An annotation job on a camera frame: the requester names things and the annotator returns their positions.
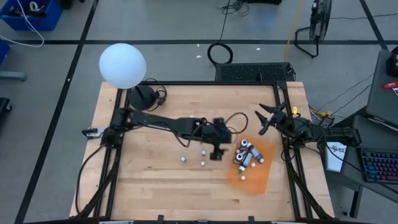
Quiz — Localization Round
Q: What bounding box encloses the blue plastic bin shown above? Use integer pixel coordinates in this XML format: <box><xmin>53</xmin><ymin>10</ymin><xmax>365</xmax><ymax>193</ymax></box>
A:
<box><xmin>0</xmin><ymin>39</ymin><xmax>10</xmax><ymax>65</ymax></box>
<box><xmin>0</xmin><ymin>0</ymin><xmax>63</xmax><ymax>32</ymax></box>

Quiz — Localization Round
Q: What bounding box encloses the black cable tangle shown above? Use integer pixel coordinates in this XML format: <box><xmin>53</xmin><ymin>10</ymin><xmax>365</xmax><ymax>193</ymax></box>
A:
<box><xmin>217</xmin><ymin>0</ymin><xmax>251</xmax><ymax>17</ymax></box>

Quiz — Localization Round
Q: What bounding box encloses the black floor box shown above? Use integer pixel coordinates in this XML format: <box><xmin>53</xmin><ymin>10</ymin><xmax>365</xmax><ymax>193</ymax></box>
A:
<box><xmin>247</xmin><ymin>0</ymin><xmax>283</xmax><ymax>6</ymax></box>

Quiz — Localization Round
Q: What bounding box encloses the yellow cable plug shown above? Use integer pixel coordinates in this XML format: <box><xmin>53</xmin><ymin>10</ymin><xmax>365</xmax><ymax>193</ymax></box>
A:
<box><xmin>316</xmin><ymin>109</ymin><xmax>334</xmax><ymax>119</ymax></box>

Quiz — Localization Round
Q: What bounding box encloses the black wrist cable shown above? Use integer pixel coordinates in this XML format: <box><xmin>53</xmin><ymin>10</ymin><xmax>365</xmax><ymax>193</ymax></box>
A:
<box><xmin>280</xmin><ymin>144</ymin><xmax>297</xmax><ymax>163</ymax></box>
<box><xmin>225</xmin><ymin>111</ymin><xmax>249</xmax><ymax>144</ymax></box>

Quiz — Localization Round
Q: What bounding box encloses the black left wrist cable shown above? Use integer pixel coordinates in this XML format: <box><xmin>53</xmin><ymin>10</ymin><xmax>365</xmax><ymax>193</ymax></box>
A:
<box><xmin>225</xmin><ymin>111</ymin><xmax>249</xmax><ymax>144</ymax></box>

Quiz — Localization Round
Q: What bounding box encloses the black lamp cable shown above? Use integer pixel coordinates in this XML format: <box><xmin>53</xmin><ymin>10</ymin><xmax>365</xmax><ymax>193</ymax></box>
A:
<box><xmin>141</xmin><ymin>77</ymin><xmax>168</xmax><ymax>112</ymax></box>

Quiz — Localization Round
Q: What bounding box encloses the grey metal bar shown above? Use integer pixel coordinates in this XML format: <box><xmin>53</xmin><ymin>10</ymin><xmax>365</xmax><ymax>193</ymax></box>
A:
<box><xmin>0</xmin><ymin>70</ymin><xmax>28</xmax><ymax>82</ymax></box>

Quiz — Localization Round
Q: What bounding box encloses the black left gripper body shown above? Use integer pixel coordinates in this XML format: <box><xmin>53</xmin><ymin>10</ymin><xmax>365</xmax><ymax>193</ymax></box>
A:
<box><xmin>203</xmin><ymin>118</ymin><xmax>233</xmax><ymax>146</ymax></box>

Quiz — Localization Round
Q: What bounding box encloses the black floor object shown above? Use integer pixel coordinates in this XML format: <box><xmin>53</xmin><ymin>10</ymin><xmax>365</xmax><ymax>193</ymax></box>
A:
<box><xmin>0</xmin><ymin>97</ymin><xmax>12</xmax><ymax>115</ymax></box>

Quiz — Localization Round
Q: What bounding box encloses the large purple food coloring bottle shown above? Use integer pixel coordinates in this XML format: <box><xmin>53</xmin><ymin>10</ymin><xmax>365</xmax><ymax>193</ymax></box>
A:
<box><xmin>246</xmin><ymin>142</ymin><xmax>266</xmax><ymax>164</ymax></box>

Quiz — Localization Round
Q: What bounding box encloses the yellow hanging cable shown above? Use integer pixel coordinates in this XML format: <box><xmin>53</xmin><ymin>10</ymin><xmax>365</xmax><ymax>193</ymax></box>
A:
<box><xmin>284</xmin><ymin>0</ymin><xmax>306</xmax><ymax>62</ymax></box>

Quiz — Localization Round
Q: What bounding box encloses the black perforated computer case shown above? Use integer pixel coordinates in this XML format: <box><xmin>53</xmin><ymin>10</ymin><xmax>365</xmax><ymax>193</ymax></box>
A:
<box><xmin>214</xmin><ymin>62</ymin><xmax>296</xmax><ymax>83</ymax></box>

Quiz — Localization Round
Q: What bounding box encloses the black aluminium table frame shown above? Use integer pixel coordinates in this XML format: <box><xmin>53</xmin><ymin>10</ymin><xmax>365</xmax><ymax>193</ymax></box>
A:
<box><xmin>70</xmin><ymin>80</ymin><xmax>336</xmax><ymax>224</ymax></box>

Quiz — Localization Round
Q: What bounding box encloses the white printed paper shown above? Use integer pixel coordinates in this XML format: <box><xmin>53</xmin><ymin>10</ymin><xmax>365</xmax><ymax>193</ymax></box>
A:
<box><xmin>324</xmin><ymin>141</ymin><xmax>348</xmax><ymax>173</ymax></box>

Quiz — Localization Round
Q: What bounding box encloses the white floor cable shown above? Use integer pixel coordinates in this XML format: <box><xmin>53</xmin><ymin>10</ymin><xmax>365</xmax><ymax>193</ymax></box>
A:
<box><xmin>0</xmin><ymin>0</ymin><xmax>45</xmax><ymax>49</ymax></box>

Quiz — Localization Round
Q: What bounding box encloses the black desk device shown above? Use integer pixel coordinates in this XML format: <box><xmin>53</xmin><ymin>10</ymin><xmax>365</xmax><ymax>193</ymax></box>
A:
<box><xmin>386</xmin><ymin>45</ymin><xmax>398</xmax><ymax>78</ymax></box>

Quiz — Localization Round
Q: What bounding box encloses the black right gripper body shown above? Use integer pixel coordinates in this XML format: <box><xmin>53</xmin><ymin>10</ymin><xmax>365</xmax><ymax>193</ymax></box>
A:
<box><xmin>270</xmin><ymin>111</ymin><xmax>289</xmax><ymax>131</ymax></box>

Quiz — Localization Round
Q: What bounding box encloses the white globe table lamp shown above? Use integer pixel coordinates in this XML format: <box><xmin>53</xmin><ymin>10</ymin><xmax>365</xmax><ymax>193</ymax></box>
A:
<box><xmin>98</xmin><ymin>42</ymin><xmax>159</xmax><ymax>111</ymax></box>

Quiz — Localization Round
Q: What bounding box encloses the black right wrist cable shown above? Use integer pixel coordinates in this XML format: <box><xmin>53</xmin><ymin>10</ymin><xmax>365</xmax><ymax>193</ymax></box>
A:
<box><xmin>280</xmin><ymin>144</ymin><xmax>297</xmax><ymax>163</ymax></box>

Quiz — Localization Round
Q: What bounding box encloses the orange translucent plastic tray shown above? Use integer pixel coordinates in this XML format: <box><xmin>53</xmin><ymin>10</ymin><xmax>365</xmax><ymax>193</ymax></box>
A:
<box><xmin>226</xmin><ymin>134</ymin><xmax>277</xmax><ymax>196</ymax></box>

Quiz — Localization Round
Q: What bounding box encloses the large green food coloring bottle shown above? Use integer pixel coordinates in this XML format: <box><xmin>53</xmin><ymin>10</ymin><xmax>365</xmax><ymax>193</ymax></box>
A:
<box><xmin>238</xmin><ymin>151</ymin><xmax>254</xmax><ymax>175</ymax></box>

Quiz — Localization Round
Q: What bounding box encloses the black arm base cable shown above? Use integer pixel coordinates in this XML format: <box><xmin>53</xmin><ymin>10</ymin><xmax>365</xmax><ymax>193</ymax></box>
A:
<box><xmin>75</xmin><ymin>143</ymin><xmax>108</xmax><ymax>215</ymax></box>

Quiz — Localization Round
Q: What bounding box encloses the backlit black keyboard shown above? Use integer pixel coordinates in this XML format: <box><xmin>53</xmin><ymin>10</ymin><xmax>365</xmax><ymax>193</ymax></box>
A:
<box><xmin>356</xmin><ymin>147</ymin><xmax>398</xmax><ymax>184</ymax></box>

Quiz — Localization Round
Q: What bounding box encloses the black coiled floor cable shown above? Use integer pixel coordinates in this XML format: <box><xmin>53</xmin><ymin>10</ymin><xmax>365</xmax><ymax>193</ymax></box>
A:
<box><xmin>206</xmin><ymin>0</ymin><xmax>234</xmax><ymax>65</ymax></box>

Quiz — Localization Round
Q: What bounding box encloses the black floor fan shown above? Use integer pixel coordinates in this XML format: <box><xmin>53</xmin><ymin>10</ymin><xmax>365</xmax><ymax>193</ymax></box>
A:
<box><xmin>294</xmin><ymin>0</ymin><xmax>333</xmax><ymax>59</ymax></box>

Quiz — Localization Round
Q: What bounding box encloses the black desk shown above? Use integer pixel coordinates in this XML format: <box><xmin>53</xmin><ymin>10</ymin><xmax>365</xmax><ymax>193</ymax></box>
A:
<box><xmin>320</xmin><ymin>107</ymin><xmax>398</xmax><ymax>218</ymax></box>

